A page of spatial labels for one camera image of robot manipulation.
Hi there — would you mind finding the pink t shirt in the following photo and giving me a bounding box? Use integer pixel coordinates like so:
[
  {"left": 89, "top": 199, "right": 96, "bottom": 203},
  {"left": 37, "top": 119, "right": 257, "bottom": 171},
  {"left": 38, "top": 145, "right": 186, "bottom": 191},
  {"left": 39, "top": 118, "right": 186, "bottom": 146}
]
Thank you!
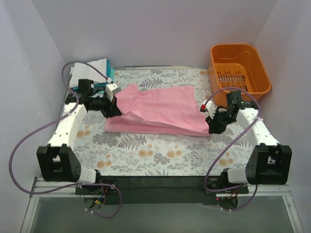
[{"left": 105, "top": 84, "right": 209, "bottom": 136}]

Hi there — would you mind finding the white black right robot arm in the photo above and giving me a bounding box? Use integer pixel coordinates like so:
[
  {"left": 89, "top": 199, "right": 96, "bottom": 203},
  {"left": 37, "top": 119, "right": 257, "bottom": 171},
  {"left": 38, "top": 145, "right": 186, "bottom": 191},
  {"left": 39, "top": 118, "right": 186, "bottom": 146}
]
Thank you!
[{"left": 200, "top": 87, "right": 292, "bottom": 193}]

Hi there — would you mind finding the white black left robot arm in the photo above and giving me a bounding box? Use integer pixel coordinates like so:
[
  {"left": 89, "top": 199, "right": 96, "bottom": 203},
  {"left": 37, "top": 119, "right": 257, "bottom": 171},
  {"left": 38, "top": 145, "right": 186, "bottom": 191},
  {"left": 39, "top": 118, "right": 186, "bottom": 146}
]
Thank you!
[{"left": 36, "top": 79, "right": 121, "bottom": 194}]

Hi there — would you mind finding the orange plastic basket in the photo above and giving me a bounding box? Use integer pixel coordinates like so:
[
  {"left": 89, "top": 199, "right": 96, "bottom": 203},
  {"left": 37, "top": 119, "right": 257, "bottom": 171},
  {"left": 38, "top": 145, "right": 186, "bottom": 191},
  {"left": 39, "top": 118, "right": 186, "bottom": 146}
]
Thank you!
[{"left": 208, "top": 44, "right": 272, "bottom": 100}]

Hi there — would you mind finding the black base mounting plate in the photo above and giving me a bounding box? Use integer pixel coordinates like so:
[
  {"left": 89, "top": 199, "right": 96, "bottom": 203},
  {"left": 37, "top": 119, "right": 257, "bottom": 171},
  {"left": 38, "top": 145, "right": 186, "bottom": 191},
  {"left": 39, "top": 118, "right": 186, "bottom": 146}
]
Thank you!
[{"left": 75, "top": 175, "right": 251, "bottom": 206}]

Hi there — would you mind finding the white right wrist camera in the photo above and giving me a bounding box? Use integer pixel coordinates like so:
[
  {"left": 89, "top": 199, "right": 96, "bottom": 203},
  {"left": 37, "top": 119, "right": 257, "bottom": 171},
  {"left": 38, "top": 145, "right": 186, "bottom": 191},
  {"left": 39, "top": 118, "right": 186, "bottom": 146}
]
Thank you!
[{"left": 200, "top": 100, "right": 216, "bottom": 118}]

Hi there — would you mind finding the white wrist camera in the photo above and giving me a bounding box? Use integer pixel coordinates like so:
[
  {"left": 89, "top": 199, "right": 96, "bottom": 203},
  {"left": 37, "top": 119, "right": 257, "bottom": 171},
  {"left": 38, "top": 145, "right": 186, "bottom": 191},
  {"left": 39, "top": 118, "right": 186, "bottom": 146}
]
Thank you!
[
  {"left": 105, "top": 83, "right": 121, "bottom": 102},
  {"left": 200, "top": 100, "right": 216, "bottom": 118}
]

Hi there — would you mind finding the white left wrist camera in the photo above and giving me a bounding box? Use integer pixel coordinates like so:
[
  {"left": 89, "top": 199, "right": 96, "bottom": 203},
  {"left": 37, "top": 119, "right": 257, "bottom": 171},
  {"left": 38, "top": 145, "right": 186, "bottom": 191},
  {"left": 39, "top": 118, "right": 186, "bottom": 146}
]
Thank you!
[{"left": 105, "top": 83, "right": 121, "bottom": 102}]

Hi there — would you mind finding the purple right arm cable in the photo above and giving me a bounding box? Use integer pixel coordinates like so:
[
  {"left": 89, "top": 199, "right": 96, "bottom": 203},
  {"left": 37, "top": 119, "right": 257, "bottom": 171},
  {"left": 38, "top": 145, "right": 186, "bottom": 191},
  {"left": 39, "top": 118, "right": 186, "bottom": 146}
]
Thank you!
[{"left": 203, "top": 87, "right": 262, "bottom": 213}]

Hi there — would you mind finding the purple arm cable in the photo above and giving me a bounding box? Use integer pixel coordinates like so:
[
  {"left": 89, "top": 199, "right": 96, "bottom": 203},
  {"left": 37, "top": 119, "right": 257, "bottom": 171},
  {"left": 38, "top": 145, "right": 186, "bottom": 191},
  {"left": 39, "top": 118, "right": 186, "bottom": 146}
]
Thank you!
[
  {"left": 203, "top": 87, "right": 262, "bottom": 213},
  {"left": 9, "top": 62, "right": 123, "bottom": 218}
]

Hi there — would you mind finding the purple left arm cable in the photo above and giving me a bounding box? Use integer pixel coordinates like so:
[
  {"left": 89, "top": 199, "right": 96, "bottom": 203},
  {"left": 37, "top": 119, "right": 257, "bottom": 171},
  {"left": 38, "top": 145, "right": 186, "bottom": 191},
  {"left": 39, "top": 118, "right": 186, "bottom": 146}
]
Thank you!
[{"left": 9, "top": 62, "right": 123, "bottom": 218}]

